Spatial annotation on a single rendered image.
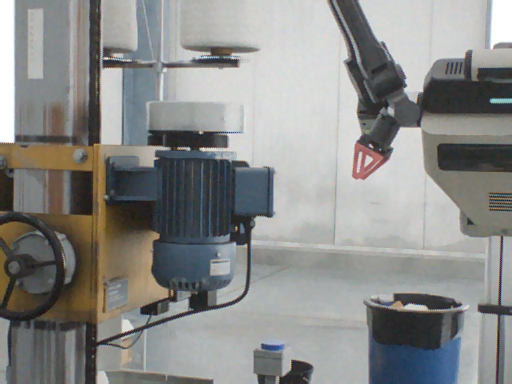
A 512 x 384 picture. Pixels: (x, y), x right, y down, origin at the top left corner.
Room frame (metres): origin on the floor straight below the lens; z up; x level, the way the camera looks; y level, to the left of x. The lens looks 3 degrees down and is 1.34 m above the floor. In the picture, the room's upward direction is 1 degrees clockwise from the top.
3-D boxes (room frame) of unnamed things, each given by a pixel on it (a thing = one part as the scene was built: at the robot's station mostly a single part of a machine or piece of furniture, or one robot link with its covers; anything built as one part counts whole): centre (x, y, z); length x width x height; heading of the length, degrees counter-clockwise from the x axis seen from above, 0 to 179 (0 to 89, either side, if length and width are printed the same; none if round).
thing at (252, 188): (1.63, 0.01, 1.25); 0.10 x 0.08 x 0.12; 7
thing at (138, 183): (1.61, 0.21, 1.27); 0.12 x 0.09 x 0.09; 162
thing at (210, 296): (2.10, 0.12, 0.98); 0.09 x 0.05 x 0.05; 162
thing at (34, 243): (1.53, 0.37, 1.14); 0.11 x 0.06 x 0.11; 72
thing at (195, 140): (1.61, 0.11, 1.35); 0.12 x 0.12 x 0.04
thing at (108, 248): (1.72, 0.33, 1.18); 0.34 x 0.25 x 0.31; 162
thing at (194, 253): (1.61, 0.11, 1.21); 0.15 x 0.15 x 0.25
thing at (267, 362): (2.21, -0.05, 0.81); 0.08 x 0.08 x 0.06; 72
